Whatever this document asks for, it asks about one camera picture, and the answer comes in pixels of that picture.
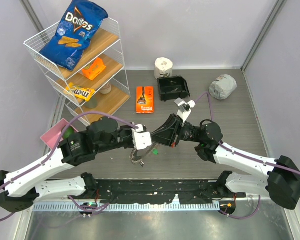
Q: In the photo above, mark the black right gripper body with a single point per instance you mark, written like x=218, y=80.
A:
x=187, y=132

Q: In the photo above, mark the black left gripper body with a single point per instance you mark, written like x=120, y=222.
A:
x=125, y=133

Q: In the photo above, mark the keys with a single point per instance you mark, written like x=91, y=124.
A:
x=172, y=86

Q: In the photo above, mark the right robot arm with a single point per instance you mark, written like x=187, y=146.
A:
x=275, y=178

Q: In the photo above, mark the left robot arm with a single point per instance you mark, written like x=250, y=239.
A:
x=33, y=183

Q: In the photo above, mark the orange razor box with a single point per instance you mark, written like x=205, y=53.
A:
x=145, y=100

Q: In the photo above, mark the black plastic storage bin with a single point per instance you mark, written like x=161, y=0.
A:
x=183, y=93

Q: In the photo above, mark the green lime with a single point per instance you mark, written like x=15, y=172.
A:
x=68, y=132

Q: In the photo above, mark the grey wrapped paper bundle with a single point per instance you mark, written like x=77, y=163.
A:
x=222, y=87

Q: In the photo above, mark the yellow M&M candy bag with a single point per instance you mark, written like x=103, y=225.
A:
x=80, y=92

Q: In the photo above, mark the white toilet paper roll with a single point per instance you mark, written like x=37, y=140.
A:
x=163, y=68

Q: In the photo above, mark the pink plastic tray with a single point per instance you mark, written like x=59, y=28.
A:
x=50, y=138

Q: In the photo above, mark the orange snack box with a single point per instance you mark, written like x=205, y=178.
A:
x=92, y=70

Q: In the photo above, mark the blue Doritos chip bag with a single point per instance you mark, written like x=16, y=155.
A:
x=73, y=35

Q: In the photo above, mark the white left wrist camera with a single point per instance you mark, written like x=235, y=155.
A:
x=141, y=137

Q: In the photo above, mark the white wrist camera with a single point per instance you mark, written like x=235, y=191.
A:
x=141, y=137
x=184, y=108

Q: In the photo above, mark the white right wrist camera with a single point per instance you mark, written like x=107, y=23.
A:
x=184, y=108

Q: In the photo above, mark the white wire wooden shelf rack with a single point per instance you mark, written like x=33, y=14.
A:
x=107, y=45

